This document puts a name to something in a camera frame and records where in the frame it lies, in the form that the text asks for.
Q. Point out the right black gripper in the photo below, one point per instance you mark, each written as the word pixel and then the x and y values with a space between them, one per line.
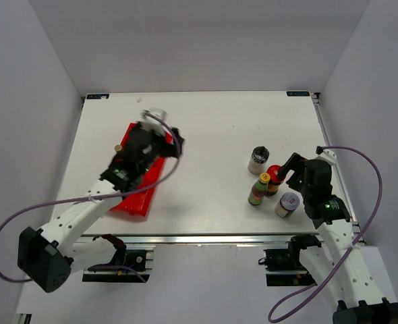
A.
pixel 294 162

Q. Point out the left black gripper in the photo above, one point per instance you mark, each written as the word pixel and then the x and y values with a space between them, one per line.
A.
pixel 168 150

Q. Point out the red lid dark sauce jar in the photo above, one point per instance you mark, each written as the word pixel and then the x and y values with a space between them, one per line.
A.
pixel 274 183

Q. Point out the grey lid spice jar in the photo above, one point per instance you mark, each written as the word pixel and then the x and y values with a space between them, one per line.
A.
pixel 287 204

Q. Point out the white grinder bottle black top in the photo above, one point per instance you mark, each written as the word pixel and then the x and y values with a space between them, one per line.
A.
pixel 258 160

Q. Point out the yellow cap green sauce bottle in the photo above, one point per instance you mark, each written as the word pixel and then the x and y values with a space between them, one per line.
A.
pixel 258 190

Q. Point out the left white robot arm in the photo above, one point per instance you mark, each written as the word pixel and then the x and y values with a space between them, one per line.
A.
pixel 49 254

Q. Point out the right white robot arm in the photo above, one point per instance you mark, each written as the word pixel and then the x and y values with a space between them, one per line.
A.
pixel 332 257

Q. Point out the red plastic organizer bin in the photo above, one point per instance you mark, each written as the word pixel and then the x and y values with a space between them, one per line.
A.
pixel 138 204

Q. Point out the right blue table label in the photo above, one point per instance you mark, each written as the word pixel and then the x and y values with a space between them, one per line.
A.
pixel 297 93

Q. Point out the blue table label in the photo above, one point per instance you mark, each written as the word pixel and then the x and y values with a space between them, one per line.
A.
pixel 97 96
pixel 297 93

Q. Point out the left blue table label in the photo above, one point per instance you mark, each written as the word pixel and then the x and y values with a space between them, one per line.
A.
pixel 97 96

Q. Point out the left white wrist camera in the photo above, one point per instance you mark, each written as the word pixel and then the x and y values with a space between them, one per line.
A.
pixel 151 119

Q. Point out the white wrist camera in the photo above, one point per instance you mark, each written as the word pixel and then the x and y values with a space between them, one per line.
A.
pixel 151 119
pixel 326 155

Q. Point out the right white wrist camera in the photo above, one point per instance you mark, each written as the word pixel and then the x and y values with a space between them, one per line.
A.
pixel 326 155

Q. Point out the aluminium table right rail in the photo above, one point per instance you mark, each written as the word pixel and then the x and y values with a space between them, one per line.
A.
pixel 336 169

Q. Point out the aluminium table rail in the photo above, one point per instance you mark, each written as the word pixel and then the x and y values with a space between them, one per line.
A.
pixel 336 169
pixel 206 239

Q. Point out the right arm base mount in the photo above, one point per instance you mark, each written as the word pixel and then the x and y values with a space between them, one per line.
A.
pixel 283 267

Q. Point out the aluminium table front rail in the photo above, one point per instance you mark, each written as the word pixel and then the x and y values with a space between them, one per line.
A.
pixel 206 239

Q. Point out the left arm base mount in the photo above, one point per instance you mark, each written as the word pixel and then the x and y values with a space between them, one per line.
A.
pixel 128 264

